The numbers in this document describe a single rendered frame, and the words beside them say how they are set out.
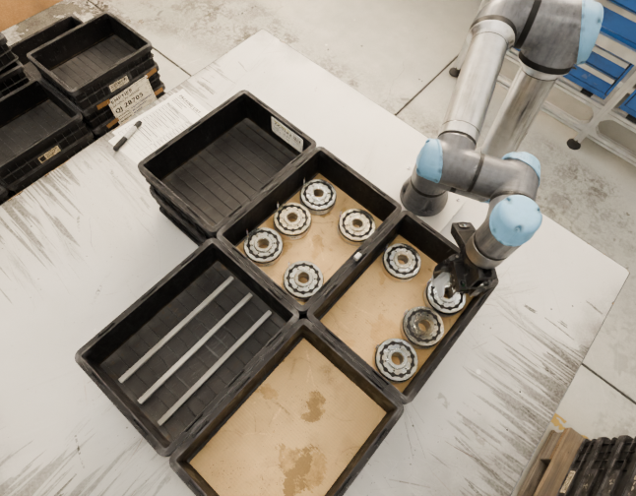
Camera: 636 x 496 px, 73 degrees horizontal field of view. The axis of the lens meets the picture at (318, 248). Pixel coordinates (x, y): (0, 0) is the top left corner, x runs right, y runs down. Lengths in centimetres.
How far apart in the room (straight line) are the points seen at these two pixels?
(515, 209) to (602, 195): 210
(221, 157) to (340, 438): 84
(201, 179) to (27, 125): 112
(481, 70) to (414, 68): 206
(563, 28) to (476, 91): 24
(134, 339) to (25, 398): 33
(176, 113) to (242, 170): 44
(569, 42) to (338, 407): 92
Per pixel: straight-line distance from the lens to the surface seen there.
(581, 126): 290
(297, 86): 172
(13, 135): 226
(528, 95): 115
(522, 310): 143
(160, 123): 164
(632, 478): 174
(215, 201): 126
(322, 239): 119
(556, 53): 109
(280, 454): 105
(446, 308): 115
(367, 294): 114
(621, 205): 289
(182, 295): 115
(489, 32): 102
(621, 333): 251
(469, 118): 88
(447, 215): 143
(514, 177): 85
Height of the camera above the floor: 188
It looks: 63 degrees down
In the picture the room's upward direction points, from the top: 10 degrees clockwise
